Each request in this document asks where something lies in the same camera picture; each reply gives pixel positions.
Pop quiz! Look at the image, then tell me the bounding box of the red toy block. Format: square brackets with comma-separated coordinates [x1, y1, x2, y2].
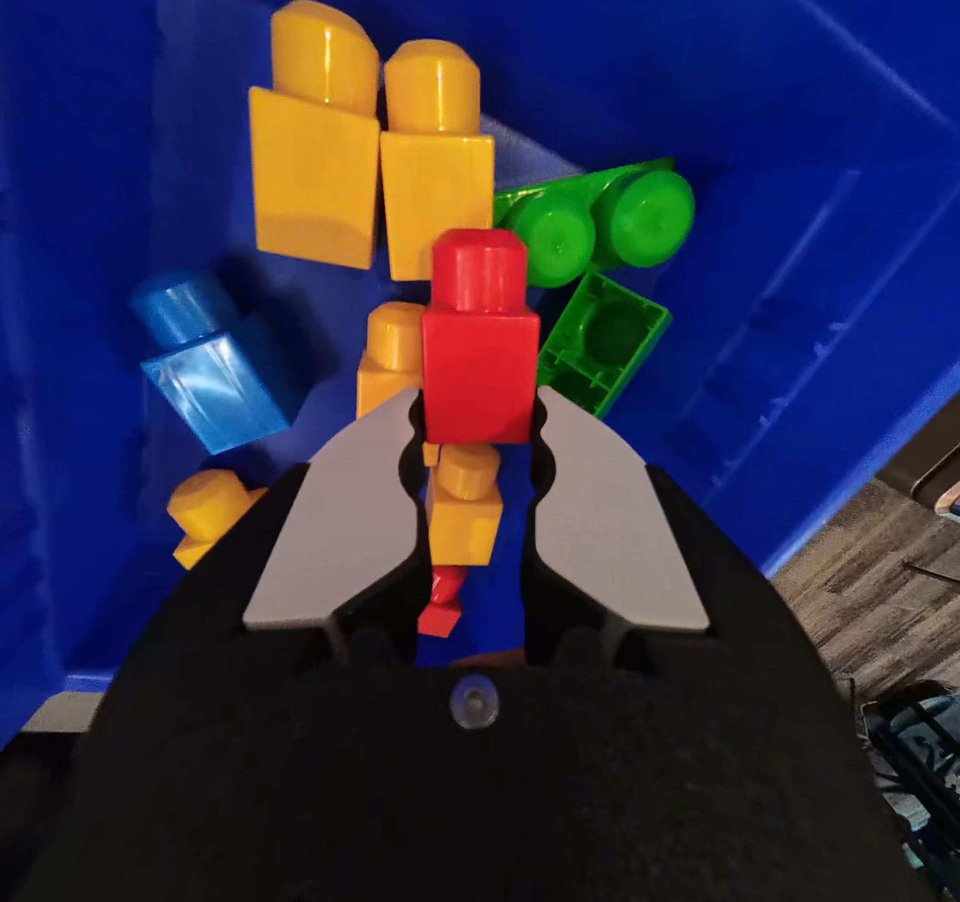
[420, 229, 543, 447]
[416, 564, 468, 638]

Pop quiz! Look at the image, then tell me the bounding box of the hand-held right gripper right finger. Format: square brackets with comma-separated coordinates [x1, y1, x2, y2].
[519, 384, 711, 666]

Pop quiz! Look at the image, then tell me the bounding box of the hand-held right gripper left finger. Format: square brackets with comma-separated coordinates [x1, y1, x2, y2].
[241, 386, 435, 666]

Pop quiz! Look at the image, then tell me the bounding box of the black blue office chair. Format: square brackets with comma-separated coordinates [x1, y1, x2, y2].
[858, 680, 960, 902]

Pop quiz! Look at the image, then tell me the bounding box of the green toy block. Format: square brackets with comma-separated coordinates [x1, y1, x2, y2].
[492, 158, 697, 289]
[534, 270, 674, 420]

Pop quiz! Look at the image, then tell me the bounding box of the blue plastic storage bin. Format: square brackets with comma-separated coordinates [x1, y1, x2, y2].
[0, 0, 960, 753]

